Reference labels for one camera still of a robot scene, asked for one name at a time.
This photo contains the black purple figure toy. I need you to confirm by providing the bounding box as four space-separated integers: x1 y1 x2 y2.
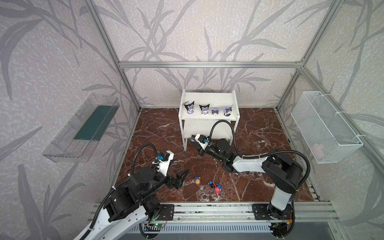
199 104 210 116
184 101 195 115

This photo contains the purple winged figure toy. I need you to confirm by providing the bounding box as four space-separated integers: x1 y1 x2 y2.
211 108 221 116

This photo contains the purple hat figure toy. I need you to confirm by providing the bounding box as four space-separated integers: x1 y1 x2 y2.
223 105 233 117

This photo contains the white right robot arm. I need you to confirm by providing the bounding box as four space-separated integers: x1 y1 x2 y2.
189 120 311 219

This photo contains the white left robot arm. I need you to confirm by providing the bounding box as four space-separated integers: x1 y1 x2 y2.
76 143 189 240

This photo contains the white two-tier shelf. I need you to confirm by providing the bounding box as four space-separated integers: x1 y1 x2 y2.
178 90 240 151

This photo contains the orange blue round toy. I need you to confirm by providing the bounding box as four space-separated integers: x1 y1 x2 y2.
195 177 201 185

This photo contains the pink toy in basket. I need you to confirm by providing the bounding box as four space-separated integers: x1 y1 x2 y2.
311 144 325 159

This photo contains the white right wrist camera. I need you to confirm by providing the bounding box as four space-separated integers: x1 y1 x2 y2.
195 134 210 151

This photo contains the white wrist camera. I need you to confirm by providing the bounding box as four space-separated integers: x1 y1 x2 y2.
152 151 174 177
195 134 210 151

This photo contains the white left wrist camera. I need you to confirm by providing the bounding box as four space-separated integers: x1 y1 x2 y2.
152 151 174 177

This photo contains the aluminium frame horizontal bar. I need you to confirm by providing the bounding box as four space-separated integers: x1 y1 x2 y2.
119 61 302 69

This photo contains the clear plastic wall bin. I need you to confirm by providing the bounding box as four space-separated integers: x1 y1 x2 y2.
43 94 120 163

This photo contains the white wire mesh basket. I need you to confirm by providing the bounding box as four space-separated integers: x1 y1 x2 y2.
291 91 364 164

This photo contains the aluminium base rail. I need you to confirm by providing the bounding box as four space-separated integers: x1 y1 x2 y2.
89 201 340 224

